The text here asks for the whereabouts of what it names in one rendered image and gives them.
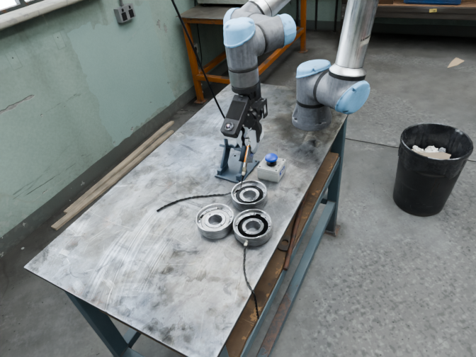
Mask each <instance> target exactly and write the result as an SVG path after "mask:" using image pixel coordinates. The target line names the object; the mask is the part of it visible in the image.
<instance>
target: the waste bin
mask: <svg viewBox="0 0 476 357"><path fill-rule="evenodd" d="M414 145H416V146H417V147H418V148H421V149H424V150H425V149H426V148H427V147H428V146H434V147H435V148H438V150H439V149H440V148H441V147H443V148H445V149H446V152H445V153H447V154H451V156H450V159H436V158H431V157H426V156H424V155H421V154H418V153H416V152H415V151H413V150H412V149H413V148H412V147H413V146H414ZM473 149H474V145H473V143H472V140H471V139H470V137H469V136H468V135H467V134H466V133H465V132H463V131H462V130H459V129H457V128H455V127H452V126H449V125H444V124H440V123H419V124H415V125H411V126H409V127H407V128H406V129H405V130H404V131H403V132H402V134H401V136H400V143H399V149H398V156H399V158H398V163H397V173H396V178H395V187H394V193H393V199H394V201H395V203H396V204H397V205H398V206H399V207H400V208H401V209H403V210H404V211H406V212H408V213H410V214H413V215H418V216H431V215H436V214H438V213H439V212H440V211H442V209H443V207H444V205H445V204H446V201H447V200H448V197H449V195H450V194H451V191H452V190H453V187H454V185H455V183H456V181H457V180H458V177H459V175H460V173H461V171H462V170H463V168H464V166H465V164H466V163H467V161H468V158H469V156H470V155H471V154H472V152H473Z"/></svg>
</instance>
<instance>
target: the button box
mask: <svg viewBox="0 0 476 357"><path fill-rule="evenodd" d="M285 172H286V159H281V158H278V160H277V161H275V162H274V163H272V164H271V163H270V162H267V161H266V160H265V157H264V158H263V160H262V161H261V163H260V164H259V165H258V166H257V173H258V179H263V180H266V181H271V182H274V183H278V182H279V181H280V179H281V178H282V176H283V175H284V173H285Z"/></svg>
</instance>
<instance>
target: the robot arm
mask: <svg viewBox="0 0 476 357"><path fill-rule="evenodd" d="M289 1H290V0H249V1H248V2H247V3H246V4H245V5H243V7H241V8H231V9H230V10H229V11H228V12H227V13H226V14H225V17H224V21H223V25H224V27H223V30H224V44H225V49H226V56H227V65H228V70H229V80H230V84H231V87H232V91H233V92H234V93H236V94H238V95H234V97H233V99H232V102H231V104H230V106H229V109H228V112H227V114H226V116H225V119H224V122H223V124H222V127H221V129H220V132H221V133H222V134H223V135H224V136H225V137H232V138H235V139H236V141H237V143H238V144H239V146H240V147H241V148H242V145H245V143H244V141H245V137H246V135H247V133H248V137H249V139H250V141H251V142H250V145H251V152H252V153H253V154H255V153H256V152H257V150H258V148H259V143H260V141H261V139H262V138H263V136H264V131H263V130H262V125H261V123H260V122H259V121H260V119H261V118H262V114H263V118H265V117H266V116H267V115H268V107H267V98H262V97H261V84H260V77H259V70H258V61H257V57H258V56H260V55H263V54H266V53H267V52H271V51H273V50H276V49H278V48H282V47H284V46H286V45H288V44H290V43H291V42H293V41H294V39H295V36H296V32H297V31H296V25H295V21H294V20H293V18H292V17H291V16H289V15H288V14H281V15H276V14H277V13H278V12H279V11H280V10H281V9H282V8H283V7H284V6H285V5H286V4H287V3H288V2H289ZM378 2H379V0H348V2H347V6H346V12H345V16H344V23H343V27H342V31H341V37H340V41H339V48H338V52H337V56H336V62H335V64H333V65H332V66H331V64H330V62H329V61H328V60H325V59H315V60H310V61H307V62H304V63H302V64H300V65H299V66H298V68H297V76H296V78H297V103H296V106H295V109H294V111H293V115H292V123H293V125H294V126H295V127H296V128H298V129H300V130H305V131H318V130H323V129H325V128H327V127H329V126H330V125H331V123H332V113H331V111H330V108H332V109H334V110H335V111H337V112H341V113H344V114H347V115H348V114H352V113H355V112H356V111H357V110H359V109H360V108H361V106H363V104H364V103H365V102H366V100H367V98H368V96H369V93H370V85H369V83H368V82H366V81H365V77H366V71H365V70H364V68H363V63H364V60H365V57H366V52H367V48H368V43H369V40H370V34H371V31H372V28H373V22H374V19H375V14H376V11H377V7H378ZM275 15H276V16H275ZM261 100H263V101H261ZM265 105H266V112H265V113H264V106H265ZM248 129H250V131H248Z"/></svg>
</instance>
